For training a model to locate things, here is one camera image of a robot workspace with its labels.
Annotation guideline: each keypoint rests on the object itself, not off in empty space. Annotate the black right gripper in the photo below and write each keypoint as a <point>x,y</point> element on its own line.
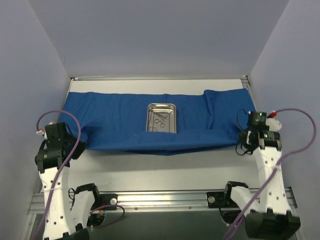
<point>243,137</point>

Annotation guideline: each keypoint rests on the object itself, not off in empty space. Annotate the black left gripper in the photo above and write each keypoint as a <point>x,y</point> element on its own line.
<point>75,147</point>

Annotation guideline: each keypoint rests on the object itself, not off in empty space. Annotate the blue surgical drape cloth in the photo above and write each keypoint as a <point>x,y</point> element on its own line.
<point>117,122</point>

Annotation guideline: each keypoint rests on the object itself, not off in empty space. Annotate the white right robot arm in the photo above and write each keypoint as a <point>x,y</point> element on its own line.
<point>266,215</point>

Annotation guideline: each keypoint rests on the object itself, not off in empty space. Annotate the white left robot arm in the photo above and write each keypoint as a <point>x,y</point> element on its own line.
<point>66,210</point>

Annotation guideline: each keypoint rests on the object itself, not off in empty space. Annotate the steel forceps lower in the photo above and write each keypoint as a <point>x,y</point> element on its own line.
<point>151,127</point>

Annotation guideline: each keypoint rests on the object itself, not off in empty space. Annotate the steel forceps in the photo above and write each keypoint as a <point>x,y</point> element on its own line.
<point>151,127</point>
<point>160,119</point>

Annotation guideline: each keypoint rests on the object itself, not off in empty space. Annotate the steel forceps upper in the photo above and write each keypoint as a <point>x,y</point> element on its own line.
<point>160,119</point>

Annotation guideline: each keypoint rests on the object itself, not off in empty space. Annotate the stainless steel instrument tray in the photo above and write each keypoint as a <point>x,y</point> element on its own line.
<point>163,108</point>

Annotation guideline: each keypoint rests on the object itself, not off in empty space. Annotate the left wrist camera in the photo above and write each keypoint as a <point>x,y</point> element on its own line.
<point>56,131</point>

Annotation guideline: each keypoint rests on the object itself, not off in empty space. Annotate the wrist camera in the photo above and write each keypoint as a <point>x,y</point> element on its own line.
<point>256,118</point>
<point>56,131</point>

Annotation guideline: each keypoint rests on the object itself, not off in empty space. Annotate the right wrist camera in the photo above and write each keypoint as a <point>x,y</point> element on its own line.
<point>256,118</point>

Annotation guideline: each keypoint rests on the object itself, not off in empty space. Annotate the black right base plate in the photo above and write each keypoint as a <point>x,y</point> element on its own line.
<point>220,199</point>

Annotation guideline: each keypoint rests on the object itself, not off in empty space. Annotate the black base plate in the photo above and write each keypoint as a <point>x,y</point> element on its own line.
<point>110,199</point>
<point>220,199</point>

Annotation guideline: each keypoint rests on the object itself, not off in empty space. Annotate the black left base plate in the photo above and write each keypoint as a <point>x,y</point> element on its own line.
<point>110,199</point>

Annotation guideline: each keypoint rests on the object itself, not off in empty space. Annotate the aluminium front rail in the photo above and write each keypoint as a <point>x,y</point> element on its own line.
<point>171,201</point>

